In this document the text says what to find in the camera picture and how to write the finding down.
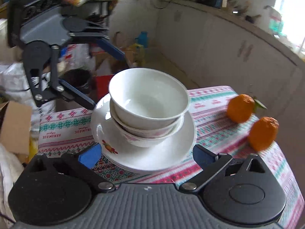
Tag white kitchen cabinets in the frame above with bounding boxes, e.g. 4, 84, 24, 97
155, 0, 305, 148

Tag kitchen window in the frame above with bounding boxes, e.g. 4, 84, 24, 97
274, 0, 305, 52

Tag red cardboard box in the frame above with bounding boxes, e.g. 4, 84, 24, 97
95, 75, 115, 101

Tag bumpy orange without leaf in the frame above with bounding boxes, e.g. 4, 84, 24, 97
247, 116, 279, 152

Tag white ceramic bowl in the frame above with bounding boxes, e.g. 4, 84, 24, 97
110, 98, 185, 139
119, 122, 184, 148
108, 68, 192, 125

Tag white woven sack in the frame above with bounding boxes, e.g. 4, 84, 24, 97
0, 63, 32, 101

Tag brown cardboard box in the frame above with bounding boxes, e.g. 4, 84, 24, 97
0, 101, 33, 156

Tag yellow green bag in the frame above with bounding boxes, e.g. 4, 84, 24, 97
128, 42, 144, 61

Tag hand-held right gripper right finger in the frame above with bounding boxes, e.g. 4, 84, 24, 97
179, 144, 266, 193

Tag blue plastic bottle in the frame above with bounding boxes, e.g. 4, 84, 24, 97
135, 31, 148, 48

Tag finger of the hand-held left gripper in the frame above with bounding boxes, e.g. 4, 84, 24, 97
69, 20, 126, 62
25, 45, 96, 110

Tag orange with green leaf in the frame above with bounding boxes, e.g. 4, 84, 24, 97
226, 94, 268, 124

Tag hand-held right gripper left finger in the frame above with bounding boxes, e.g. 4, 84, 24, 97
30, 142, 116, 192

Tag patterned tablecloth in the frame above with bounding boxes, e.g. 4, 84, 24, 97
38, 85, 305, 229

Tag green bottle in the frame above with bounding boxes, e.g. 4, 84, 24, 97
269, 11, 284, 34

